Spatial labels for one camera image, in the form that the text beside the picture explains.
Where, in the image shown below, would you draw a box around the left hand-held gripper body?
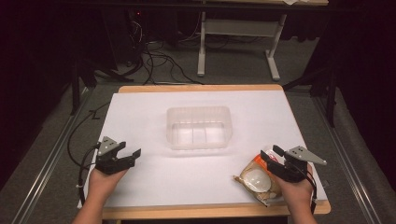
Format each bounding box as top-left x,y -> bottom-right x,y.
94,135 -> 136,175

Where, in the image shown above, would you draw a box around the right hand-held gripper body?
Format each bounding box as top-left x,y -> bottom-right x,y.
266,145 -> 328,184

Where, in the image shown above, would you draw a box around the tan and orange snack packet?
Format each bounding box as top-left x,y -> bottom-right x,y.
233,148 -> 286,208

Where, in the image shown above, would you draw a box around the clear plastic container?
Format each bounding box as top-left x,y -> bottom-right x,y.
165,105 -> 233,151

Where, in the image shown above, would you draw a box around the person's left hand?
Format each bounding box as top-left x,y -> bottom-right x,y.
87,168 -> 129,203

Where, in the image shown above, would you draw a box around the person's right hand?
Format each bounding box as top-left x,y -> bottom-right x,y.
273,163 -> 316,214

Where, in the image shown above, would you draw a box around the white table sheet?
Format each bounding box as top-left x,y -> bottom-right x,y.
77,90 -> 329,209

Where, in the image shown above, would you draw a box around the black metal stand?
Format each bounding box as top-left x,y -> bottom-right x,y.
69,55 -> 98,117
282,60 -> 338,129

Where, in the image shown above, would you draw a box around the wooden table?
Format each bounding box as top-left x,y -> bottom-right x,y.
102,83 -> 332,222

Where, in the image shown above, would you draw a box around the dark equipment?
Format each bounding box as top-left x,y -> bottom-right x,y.
102,6 -> 148,71

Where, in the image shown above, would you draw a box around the white metal desk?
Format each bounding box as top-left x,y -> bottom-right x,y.
196,0 -> 330,82

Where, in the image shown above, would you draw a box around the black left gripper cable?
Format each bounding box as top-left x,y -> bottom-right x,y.
66,101 -> 112,207

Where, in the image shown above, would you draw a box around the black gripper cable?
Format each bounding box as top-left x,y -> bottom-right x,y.
298,163 -> 318,216
66,101 -> 112,207

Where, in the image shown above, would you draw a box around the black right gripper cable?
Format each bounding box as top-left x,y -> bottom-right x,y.
298,163 -> 318,216

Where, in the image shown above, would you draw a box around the metal floor rail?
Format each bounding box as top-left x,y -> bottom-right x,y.
312,94 -> 376,224
10,87 -> 94,224

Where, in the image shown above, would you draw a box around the black floor cable bundle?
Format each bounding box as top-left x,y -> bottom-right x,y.
124,12 -> 205,87

